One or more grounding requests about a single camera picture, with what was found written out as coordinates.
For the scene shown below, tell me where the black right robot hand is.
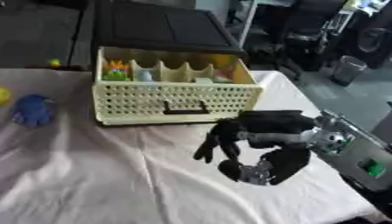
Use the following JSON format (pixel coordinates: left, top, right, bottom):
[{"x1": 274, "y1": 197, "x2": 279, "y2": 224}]
[{"x1": 191, "y1": 109, "x2": 319, "y2": 186}]

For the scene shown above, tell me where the pale compartment drawer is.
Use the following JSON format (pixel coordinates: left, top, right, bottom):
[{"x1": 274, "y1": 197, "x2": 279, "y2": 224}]
[{"x1": 90, "y1": 45, "x2": 265, "y2": 127}]

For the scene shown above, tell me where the pink toy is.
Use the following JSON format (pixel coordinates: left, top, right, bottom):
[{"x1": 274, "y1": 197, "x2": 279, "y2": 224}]
[{"x1": 211, "y1": 68, "x2": 236, "y2": 84}]

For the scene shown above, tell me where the yellow toy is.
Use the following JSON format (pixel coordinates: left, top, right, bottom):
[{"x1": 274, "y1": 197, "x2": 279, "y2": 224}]
[{"x1": 213, "y1": 53, "x2": 236, "y2": 70}]

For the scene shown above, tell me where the grey waste bin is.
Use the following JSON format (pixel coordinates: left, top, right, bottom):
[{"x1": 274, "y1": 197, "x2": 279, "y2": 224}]
[{"x1": 329, "y1": 55, "x2": 369, "y2": 88}]

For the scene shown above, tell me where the black office chair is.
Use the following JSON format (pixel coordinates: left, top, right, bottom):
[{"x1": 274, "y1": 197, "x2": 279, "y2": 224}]
[{"x1": 274, "y1": 0, "x2": 354, "y2": 73}]

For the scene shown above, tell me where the pale blue toy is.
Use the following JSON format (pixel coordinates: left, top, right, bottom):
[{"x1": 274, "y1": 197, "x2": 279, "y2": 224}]
[{"x1": 136, "y1": 69, "x2": 157, "y2": 82}]

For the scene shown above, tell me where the green and orange toy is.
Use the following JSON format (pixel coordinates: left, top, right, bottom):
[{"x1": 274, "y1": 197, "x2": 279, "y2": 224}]
[{"x1": 102, "y1": 59, "x2": 134, "y2": 82}]

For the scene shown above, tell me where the blue soft toy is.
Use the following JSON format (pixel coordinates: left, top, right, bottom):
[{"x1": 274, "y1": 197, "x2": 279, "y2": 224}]
[{"x1": 10, "y1": 94, "x2": 59, "y2": 128}]

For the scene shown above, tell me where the yellow toy fruit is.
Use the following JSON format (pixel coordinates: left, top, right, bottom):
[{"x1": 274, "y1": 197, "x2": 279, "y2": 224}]
[{"x1": 0, "y1": 87, "x2": 12, "y2": 106}]

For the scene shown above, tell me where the black drawer handle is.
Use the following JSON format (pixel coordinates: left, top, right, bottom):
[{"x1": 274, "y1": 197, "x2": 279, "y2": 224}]
[{"x1": 160, "y1": 99, "x2": 212, "y2": 116}]

